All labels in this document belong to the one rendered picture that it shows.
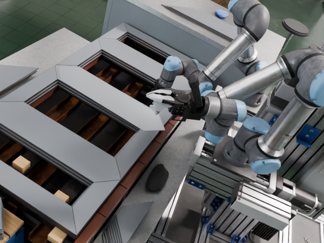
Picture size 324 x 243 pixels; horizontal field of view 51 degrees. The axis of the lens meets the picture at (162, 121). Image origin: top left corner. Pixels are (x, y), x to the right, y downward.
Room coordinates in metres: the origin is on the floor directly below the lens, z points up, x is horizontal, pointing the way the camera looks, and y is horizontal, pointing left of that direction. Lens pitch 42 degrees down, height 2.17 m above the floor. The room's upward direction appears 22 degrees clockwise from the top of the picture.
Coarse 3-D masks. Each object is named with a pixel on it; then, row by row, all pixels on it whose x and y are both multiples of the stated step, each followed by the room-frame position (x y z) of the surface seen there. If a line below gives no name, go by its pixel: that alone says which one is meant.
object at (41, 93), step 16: (128, 32) 2.20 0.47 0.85; (80, 64) 1.65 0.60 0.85; (128, 64) 1.84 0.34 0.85; (32, 96) 1.24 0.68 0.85; (80, 96) 1.40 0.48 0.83; (112, 112) 1.37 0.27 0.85; (0, 128) 0.99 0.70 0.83; (128, 128) 1.33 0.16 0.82; (32, 144) 0.96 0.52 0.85; (48, 160) 0.93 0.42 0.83; (80, 176) 0.90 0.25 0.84; (112, 192) 0.91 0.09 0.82; (32, 208) 0.68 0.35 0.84
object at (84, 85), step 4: (88, 76) 1.56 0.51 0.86; (92, 76) 1.58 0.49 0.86; (84, 80) 1.52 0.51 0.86; (88, 80) 1.53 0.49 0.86; (92, 80) 1.55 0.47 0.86; (96, 80) 1.56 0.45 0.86; (100, 80) 1.57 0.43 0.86; (76, 84) 1.46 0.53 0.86; (80, 84) 1.47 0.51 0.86; (84, 84) 1.48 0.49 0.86; (88, 84) 1.50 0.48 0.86; (92, 84) 1.51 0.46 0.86; (76, 88) 1.43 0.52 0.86; (80, 88) 1.44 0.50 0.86; (84, 88) 1.45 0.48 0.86; (88, 88) 1.47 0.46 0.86; (84, 92) 1.42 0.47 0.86
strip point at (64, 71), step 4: (60, 68) 1.53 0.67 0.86; (64, 68) 1.55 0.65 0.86; (68, 68) 1.56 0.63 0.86; (72, 68) 1.58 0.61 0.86; (76, 68) 1.59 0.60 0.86; (60, 72) 1.50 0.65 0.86; (64, 72) 1.51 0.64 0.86; (68, 72) 1.53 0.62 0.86; (60, 76) 1.47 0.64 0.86; (64, 76) 1.48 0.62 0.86
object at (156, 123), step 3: (159, 114) 1.49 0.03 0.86; (156, 117) 1.45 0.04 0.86; (159, 117) 1.46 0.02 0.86; (153, 120) 1.42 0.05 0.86; (156, 120) 1.43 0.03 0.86; (159, 120) 1.44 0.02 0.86; (150, 123) 1.39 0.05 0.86; (153, 123) 1.40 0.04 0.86; (156, 123) 1.41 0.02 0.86; (159, 123) 1.42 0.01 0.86; (162, 123) 1.43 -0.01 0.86; (150, 126) 1.37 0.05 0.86; (153, 126) 1.38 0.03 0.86; (156, 126) 1.38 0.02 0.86; (159, 126) 1.39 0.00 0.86; (147, 129) 1.34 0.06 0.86; (150, 129) 1.35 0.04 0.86; (153, 129) 1.35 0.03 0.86; (156, 129) 1.36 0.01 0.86
